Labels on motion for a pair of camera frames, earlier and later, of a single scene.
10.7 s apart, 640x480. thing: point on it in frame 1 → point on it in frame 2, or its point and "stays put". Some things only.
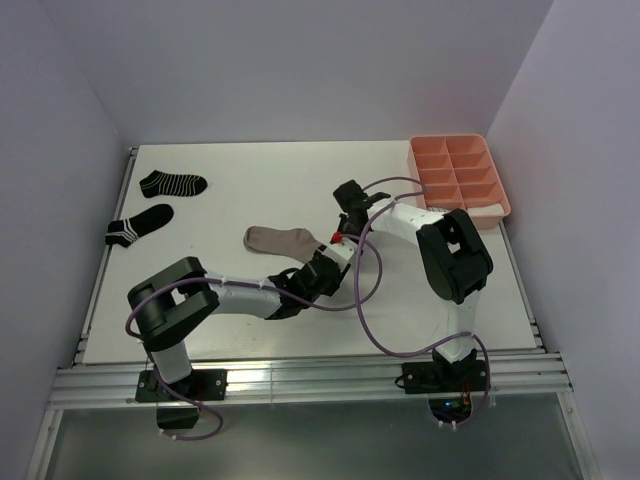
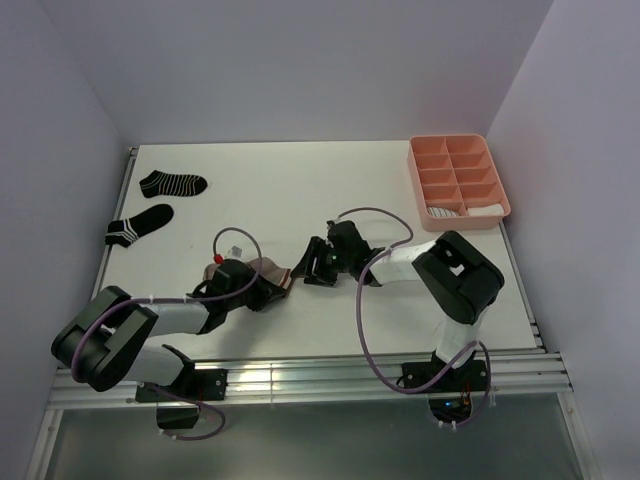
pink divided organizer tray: x=460 y=174 stays put
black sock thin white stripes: x=159 y=183 stays put
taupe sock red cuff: x=297 y=242 → x=269 y=271
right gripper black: x=344 y=220 → x=317 y=247
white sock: x=490 y=210 stays put
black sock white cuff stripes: x=125 y=231 stays put
